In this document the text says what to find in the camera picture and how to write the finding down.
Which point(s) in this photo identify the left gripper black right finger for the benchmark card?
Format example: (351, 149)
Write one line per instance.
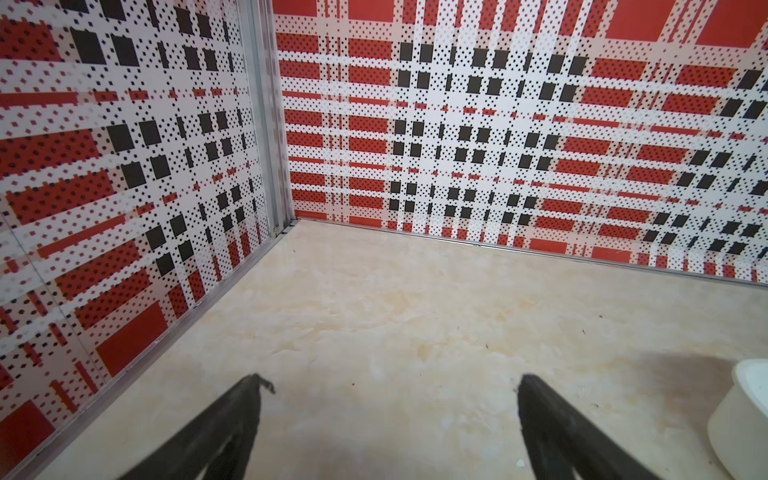
(562, 443)

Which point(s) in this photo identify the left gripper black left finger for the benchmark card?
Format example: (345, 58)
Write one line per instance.
(216, 444)

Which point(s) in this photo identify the white plastic bin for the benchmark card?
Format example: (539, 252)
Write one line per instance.
(737, 429)

